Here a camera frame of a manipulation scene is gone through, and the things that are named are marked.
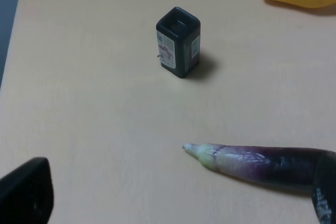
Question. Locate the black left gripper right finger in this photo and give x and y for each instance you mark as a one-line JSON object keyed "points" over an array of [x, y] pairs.
{"points": [[323, 193]]}

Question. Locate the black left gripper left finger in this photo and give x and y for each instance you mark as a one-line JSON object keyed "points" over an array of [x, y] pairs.
{"points": [[27, 193]]}

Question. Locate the small black labelled box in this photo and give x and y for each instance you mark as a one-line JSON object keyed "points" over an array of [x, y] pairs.
{"points": [[178, 37]]}

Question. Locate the purple eggplant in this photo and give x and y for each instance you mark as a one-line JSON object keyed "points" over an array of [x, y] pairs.
{"points": [[288, 167]]}

